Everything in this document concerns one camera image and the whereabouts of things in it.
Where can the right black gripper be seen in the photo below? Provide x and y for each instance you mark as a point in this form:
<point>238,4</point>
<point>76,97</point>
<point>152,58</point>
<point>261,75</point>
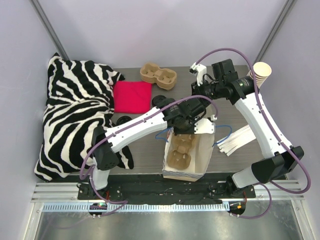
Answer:
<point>197,88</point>

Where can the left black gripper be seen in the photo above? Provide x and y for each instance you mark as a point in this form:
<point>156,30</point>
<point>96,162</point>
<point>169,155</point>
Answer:
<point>185,127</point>

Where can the checkered paper takeout bag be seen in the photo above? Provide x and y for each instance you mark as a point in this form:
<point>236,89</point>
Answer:
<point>200,157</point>

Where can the single cardboard cup carrier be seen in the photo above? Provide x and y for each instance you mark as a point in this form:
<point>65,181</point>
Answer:
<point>179,156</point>

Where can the black plastic cup lid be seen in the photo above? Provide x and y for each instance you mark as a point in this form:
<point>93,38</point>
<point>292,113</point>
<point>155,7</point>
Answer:
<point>161,101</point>

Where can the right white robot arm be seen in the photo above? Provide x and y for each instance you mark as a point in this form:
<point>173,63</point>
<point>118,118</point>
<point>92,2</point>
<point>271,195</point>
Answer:
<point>280,157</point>

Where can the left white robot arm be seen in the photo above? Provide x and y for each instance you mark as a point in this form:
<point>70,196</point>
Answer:
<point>106,144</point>

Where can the cardboard cup carrier tray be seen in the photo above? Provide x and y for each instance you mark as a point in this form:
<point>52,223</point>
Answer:
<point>163,77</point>

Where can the stack of paper cups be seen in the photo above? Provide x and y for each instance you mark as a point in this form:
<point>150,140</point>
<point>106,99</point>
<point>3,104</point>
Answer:
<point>261,71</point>

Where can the white wrapped straws pile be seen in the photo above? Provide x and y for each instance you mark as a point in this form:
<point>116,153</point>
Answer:
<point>235,140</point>

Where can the pink folded cloth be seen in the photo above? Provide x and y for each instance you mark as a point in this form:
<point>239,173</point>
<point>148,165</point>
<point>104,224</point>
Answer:
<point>132,97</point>

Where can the stack of black lids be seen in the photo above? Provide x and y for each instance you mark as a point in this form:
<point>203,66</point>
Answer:
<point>123,119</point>

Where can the zebra print pillow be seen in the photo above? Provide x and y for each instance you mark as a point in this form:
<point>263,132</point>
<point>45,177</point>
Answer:
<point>80,97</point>

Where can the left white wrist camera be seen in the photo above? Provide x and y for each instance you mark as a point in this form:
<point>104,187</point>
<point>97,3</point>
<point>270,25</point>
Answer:
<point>206,125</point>

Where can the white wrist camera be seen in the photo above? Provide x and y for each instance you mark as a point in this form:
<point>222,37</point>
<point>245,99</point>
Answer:
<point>199,71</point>
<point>206,125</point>

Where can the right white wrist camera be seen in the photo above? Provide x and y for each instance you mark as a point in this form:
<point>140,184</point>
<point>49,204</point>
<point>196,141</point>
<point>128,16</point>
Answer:
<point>199,71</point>

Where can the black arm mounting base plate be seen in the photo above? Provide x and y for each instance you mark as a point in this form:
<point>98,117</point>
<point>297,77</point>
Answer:
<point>154,189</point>

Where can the white slotted cable duct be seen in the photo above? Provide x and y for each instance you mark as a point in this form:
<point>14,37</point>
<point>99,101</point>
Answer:
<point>98,207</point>

